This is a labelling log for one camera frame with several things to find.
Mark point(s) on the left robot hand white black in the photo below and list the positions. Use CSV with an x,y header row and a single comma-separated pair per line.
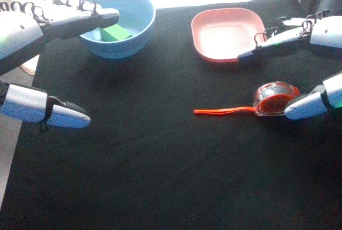
x,y
21,37

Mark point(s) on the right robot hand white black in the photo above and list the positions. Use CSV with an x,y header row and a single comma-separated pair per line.
x,y
326,34

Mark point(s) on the green block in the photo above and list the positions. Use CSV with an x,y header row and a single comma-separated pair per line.
x,y
116,33

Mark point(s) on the pink square plate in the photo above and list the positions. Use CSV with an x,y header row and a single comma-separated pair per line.
x,y
224,32

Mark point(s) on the light blue bowl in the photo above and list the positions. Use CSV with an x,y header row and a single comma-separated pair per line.
x,y
133,10

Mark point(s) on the black table cloth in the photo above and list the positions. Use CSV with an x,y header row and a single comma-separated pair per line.
x,y
160,147

